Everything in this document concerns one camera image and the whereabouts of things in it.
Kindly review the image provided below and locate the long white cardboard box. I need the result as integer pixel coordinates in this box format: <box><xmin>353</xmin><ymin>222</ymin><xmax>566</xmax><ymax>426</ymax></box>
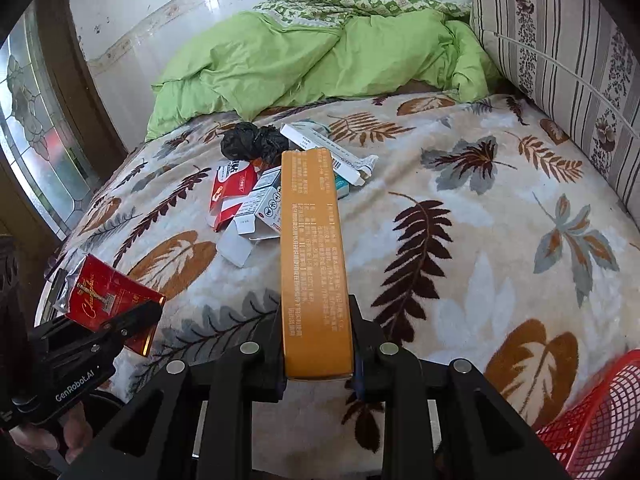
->
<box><xmin>280</xmin><ymin>122</ymin><xmax>378</xmax><ymax>186</ymax></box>

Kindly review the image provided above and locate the striped sofa cushion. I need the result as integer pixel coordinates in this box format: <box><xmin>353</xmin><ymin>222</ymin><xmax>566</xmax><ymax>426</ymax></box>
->
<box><xmin>470</xmin><ymin>0</ymin><xmax>640</xmax><ymax>217</ymax></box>

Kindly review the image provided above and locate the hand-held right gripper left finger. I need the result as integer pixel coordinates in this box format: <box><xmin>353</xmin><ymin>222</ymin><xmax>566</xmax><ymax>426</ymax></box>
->
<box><xmin>70</xmin><ymin>292</ymin><xmax>288</xmax><ymax>480</ymax></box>

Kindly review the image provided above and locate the red cigarette pack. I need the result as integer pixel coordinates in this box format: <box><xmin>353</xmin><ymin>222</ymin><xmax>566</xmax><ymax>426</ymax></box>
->
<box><xmin>52</xmin><ymin>254</ymin><xmax>167</xmax><ymax>358</ymax></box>

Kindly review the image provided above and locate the flattened white carton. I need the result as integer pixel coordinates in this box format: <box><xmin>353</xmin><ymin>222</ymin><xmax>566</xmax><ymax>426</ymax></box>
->
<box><xmin>216</xmin><ymin>220</ymin><xmax>264</xmax><ymax>267</ymax></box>

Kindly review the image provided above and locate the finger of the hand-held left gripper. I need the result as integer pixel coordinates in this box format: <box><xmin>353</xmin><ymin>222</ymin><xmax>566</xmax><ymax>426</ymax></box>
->
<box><xmin>95</xmin><ymin>299</ymin><xmax>164</xmax><ymax>348</ymax></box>

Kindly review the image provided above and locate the crumpled black plastic bag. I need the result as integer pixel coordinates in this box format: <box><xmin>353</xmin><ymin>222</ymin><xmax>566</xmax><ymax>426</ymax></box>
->
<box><xmin>220</xmin><ymin>122</ymin><xmax>290</xmax><ymax>167</ymax></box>

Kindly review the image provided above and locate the red plastic mesh basket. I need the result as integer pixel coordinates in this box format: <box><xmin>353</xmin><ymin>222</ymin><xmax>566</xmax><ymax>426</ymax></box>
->
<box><xmin>535</xmin><ymin>350</ymin><xmax>640</xmax><ymax>480</ymax></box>

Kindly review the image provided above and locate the person's left hand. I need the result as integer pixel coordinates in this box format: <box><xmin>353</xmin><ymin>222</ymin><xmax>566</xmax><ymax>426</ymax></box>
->
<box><xmin>7</xmin><ymin>400</ymin><xmax>96</xmax><ymax>466</ymax></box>

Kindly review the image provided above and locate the small grey box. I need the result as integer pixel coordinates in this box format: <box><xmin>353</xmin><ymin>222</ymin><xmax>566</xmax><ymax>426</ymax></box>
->
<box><xmin>252</xmin><ymin>167</ymin><xmax>283</xmax><ymax>194</ymax></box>

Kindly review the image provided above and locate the green and white patterned quilt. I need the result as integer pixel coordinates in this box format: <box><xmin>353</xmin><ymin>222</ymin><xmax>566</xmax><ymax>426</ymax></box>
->
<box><xmin>252</xmin><ymin>0</ymin><xmax>473</xmax><ymax>29</ymax></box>

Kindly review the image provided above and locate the white cable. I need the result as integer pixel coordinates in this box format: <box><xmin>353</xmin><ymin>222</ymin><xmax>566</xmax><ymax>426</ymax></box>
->
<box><xmin>481</xmin><ymin>30</ymin><xmax>640</xmax><ymax>113</ymax></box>

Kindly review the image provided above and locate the stained glass window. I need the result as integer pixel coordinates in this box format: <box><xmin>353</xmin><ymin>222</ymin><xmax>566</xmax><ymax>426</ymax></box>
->
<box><xmin>0</xmin><ymin>7</ymin><xmax>97</xmax><ymax>242</ymax></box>

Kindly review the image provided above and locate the red and white box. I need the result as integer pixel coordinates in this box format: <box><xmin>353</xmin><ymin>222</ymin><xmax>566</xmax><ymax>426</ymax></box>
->
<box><xmin>207</xmin><ymin>160</ymin><xmax>261</xmax><ymax>232</ymax></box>

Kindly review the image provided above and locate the leaf print blanket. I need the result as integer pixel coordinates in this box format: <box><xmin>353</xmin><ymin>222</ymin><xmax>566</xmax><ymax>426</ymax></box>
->
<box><xmin>30</xmin><ymin>90</ymin><xmax>640</xmax><ymax>480</ymax></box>

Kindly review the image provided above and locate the white medicine box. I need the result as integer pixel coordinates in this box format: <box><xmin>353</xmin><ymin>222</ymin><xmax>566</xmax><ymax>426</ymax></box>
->
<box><xmin>235</xmin><ymin>185</ymin><xmax>283</xmax><ymax>239</ymax></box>

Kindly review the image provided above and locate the dark wooden window frame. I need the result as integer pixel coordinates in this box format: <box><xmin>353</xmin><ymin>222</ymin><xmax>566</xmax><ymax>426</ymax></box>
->
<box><xmin>36</xmin><ymin>0</ymin><xmax>127</xmax><ymax>168</ymax></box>

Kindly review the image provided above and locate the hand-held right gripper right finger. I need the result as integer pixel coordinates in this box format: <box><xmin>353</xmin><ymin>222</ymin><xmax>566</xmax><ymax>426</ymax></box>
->
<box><xmin>347</xmin><ymin>294</ymin><xmax>571</xmax><ymax>480</ymax></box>

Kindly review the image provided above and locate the long orange cardboard box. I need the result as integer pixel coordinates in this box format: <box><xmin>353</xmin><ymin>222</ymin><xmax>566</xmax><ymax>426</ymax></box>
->
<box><xmin>280</xmin><ymin>147</ymin><xmax>357</xmax><ymax>381</ymax></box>

